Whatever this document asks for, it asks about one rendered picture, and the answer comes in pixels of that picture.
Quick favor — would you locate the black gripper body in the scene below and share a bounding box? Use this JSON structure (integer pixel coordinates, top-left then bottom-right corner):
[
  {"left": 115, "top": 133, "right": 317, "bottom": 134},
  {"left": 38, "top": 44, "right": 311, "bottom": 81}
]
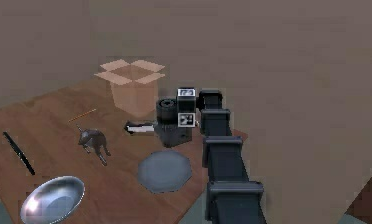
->
[{"left": 155, "top": 96, "right": 194, "bottom": 149}]

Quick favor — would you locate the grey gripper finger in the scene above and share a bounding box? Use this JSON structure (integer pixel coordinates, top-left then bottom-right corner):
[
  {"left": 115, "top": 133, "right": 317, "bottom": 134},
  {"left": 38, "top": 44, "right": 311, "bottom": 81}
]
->
[
  {"left": 124, "top": 120, "right": 158, "bottom": 128},
  {"left": 124, "top": 126, "right": 158, "bottom": 136}
]

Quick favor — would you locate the open brown cardboard box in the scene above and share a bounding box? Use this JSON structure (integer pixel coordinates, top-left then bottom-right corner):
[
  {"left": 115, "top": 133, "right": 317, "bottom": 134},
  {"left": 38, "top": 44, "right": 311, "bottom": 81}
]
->
[{"left": 94, "top": 58, "right": 167, "bottom": 118}]

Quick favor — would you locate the grey round plate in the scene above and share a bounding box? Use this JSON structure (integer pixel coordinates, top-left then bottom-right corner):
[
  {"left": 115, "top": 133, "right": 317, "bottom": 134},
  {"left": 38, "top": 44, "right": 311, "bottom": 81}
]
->
[{"left": 136, "top": 149, "right": 194, "bottom": 195}]

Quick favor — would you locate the grey dog figurine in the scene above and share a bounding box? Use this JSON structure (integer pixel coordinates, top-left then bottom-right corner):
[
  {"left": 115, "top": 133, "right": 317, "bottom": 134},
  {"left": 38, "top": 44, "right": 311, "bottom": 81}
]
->
[{"left": 75, "top": 124, "right": 112, "bottom": 167}]

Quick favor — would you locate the shiny silver metal bowl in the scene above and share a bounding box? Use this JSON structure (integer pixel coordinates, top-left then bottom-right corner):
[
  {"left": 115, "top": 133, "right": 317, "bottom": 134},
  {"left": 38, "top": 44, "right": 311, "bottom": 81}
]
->
[{"left": 19, "top": 175, "right": 86, "bottom": 224}]

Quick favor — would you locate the black pen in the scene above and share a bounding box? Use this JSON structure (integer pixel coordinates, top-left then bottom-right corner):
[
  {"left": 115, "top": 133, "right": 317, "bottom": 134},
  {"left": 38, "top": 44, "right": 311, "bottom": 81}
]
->
[{"left": 2, "top": 131, "right": 37, "bottom": 176}]

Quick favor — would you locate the brown wooden furniture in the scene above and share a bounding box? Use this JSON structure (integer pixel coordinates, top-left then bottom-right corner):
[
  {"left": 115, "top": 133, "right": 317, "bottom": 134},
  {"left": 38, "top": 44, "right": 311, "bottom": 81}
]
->
[{"left": 345, "top": 167, "right": 372, "bottom": 218}]

